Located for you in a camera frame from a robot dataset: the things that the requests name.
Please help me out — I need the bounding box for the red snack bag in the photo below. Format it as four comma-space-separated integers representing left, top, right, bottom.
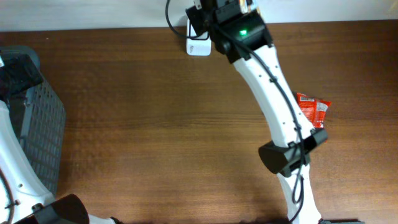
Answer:
294, 93, 331, 130

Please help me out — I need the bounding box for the yellow snack bag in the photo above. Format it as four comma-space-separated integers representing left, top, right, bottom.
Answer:
238, 0, 259, 14

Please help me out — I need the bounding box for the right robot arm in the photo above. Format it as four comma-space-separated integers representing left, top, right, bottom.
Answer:
186, 0, 328, 223

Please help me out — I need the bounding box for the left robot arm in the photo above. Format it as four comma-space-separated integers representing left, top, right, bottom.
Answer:
1, 46, 119, 224

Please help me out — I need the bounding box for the white barcode scanner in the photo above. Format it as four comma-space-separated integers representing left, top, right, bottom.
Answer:
186, 19, 211, 56

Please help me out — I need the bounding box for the grey plastic mesh basket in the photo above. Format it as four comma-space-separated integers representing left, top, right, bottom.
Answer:
1, 45, 66, 195

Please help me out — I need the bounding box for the black right camera cable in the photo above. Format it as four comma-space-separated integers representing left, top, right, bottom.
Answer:
164, 0, 305, 223

